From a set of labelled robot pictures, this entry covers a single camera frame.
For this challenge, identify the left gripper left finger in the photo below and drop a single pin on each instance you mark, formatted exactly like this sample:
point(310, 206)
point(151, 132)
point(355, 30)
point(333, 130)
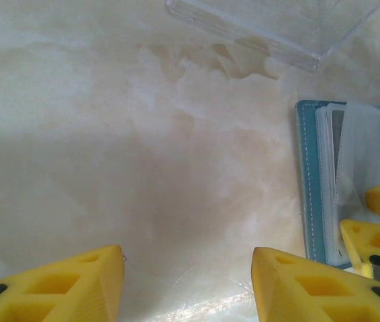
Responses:
point(59, 295)

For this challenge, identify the clear acrylic card stand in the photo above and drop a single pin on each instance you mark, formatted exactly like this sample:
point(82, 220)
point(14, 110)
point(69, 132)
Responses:
point(277, 47)

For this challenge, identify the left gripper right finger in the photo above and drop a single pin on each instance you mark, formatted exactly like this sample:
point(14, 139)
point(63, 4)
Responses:
point(311, 295)

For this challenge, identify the teal card holder wallet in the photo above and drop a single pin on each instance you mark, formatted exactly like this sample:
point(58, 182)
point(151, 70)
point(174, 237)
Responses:
point(311, 167)

